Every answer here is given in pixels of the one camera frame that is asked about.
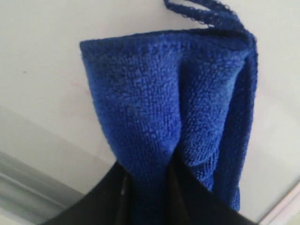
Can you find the white board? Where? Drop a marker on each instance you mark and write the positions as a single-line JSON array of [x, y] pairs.
[[52, 149]]

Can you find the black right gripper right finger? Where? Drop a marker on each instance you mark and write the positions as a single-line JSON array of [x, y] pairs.
[[190, 203]]

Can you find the blue microfiber cloth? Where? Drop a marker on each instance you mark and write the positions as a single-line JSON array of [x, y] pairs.
[[189, 92]]

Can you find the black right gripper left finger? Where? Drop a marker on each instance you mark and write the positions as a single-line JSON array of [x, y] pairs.
[[105, 204]]

